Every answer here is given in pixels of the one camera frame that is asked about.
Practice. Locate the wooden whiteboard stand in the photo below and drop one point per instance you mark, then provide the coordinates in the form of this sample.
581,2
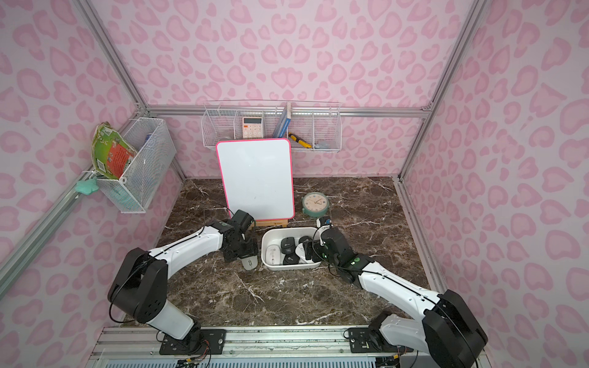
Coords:
281,223

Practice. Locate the pink calculator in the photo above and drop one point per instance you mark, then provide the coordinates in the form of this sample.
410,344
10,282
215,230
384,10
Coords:
252,128

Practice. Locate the green wall hook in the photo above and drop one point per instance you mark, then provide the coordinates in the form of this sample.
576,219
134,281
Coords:
87,186

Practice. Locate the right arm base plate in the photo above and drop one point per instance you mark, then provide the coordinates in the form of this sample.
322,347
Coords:
366,340

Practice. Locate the white storage box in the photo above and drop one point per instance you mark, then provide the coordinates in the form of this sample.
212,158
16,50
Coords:
274,237

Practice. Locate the grey computer mouse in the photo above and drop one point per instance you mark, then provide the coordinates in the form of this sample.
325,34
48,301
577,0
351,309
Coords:
250,263

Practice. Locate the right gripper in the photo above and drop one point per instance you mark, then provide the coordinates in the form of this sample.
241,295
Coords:
315,248

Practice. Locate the blue book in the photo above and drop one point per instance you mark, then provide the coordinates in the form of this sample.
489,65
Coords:
281,128

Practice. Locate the green snack bag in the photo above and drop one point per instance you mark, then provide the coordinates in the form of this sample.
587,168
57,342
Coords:
111,154

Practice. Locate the pink framed whiteboard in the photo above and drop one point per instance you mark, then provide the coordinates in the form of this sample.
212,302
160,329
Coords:
257,177

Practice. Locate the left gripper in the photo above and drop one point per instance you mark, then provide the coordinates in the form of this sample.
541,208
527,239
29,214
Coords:
246,251

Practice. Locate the black mouse rounded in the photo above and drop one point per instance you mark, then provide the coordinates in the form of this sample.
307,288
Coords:
305,240

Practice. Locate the green round clock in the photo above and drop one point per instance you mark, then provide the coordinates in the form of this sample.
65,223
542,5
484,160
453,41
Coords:
315,204

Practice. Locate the yellow utility knife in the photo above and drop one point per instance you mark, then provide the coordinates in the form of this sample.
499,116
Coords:
300,141

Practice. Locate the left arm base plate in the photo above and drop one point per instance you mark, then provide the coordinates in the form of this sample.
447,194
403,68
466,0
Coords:
196,343

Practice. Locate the black slim mouse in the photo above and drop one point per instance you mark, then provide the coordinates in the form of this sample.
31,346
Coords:
291,259

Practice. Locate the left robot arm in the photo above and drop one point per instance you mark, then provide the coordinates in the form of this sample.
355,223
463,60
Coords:
141,285

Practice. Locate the white mesh side basket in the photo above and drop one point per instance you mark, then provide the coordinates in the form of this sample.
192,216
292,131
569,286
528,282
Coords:
135,190

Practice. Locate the black mouse with logo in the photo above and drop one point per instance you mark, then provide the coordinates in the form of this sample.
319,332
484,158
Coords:
288,245

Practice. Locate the small white mouse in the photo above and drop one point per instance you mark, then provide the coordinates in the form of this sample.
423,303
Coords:
273,255

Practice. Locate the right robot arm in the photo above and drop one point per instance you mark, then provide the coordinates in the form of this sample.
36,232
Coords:
438,324

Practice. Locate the white computer mouse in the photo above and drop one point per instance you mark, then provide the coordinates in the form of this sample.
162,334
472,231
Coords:
300,252

